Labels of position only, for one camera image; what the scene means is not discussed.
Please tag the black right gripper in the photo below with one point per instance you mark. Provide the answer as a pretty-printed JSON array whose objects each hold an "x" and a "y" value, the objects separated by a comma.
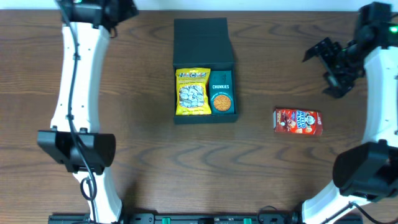
[{"x": 344, "y": 83}]

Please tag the red Hello Panda box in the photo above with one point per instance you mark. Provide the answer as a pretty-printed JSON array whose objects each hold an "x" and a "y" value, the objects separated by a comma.
[{"x": 297, "y": 121}]

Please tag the teal Chunkies cookie box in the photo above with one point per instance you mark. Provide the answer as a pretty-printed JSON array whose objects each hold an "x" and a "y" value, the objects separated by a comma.
[{"x": 221, "y": 92}]

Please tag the black gift box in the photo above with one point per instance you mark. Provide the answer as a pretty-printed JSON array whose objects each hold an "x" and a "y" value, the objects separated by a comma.
[{"x": 204, "y": 43}]

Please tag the yellow Hacks candy bag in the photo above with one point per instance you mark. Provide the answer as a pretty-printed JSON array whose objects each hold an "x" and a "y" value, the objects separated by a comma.
[{"x": 192, "y": 97}]

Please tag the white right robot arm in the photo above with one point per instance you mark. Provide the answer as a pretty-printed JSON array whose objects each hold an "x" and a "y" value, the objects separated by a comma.
[{"x": 366, "y": 173}]

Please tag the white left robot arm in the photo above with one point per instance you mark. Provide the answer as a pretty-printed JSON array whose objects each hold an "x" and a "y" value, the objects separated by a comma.
[{"x": 74, "y": 139}]

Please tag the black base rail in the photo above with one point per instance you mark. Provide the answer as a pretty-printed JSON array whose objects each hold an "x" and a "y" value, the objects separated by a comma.
[{"x": 150, "y": 218}]

